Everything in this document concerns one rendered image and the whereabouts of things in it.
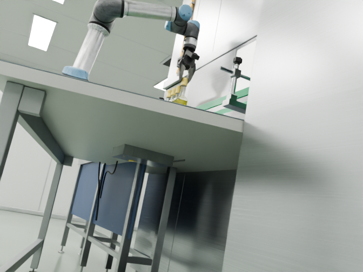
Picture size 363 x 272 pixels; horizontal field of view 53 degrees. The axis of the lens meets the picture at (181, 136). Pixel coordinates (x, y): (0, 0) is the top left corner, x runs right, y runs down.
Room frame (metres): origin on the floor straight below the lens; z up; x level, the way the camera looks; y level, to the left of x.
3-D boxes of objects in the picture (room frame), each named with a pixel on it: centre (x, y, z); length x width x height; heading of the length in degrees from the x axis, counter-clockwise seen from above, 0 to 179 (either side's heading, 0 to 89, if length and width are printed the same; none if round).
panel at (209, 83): (1.69, -0.19, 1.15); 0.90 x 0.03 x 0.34; 24
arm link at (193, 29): (1.88, 0.05, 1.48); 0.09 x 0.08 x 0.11; 107
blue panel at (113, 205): (2.53, 0.40, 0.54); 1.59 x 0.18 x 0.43; 24
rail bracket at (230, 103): (1.12, -0.16, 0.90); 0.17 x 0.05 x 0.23; 114
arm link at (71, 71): (1.59, 0.53, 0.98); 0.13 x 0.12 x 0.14; 17
